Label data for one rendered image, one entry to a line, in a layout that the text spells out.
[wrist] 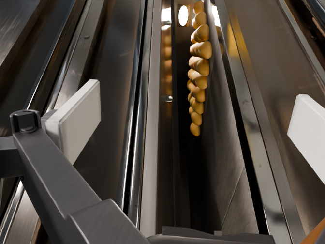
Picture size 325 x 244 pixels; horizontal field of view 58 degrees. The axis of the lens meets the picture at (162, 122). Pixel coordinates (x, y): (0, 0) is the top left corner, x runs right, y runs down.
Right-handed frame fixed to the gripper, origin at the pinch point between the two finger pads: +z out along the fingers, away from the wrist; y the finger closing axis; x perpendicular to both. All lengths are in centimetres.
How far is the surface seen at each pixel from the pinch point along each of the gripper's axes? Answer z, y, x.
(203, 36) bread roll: 120, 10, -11
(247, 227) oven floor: 38, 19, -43
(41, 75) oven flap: 59, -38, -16
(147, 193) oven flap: 19.6, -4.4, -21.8
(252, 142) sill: 47, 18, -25
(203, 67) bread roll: 114, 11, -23
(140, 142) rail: 28.9, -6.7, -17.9
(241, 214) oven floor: 44, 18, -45
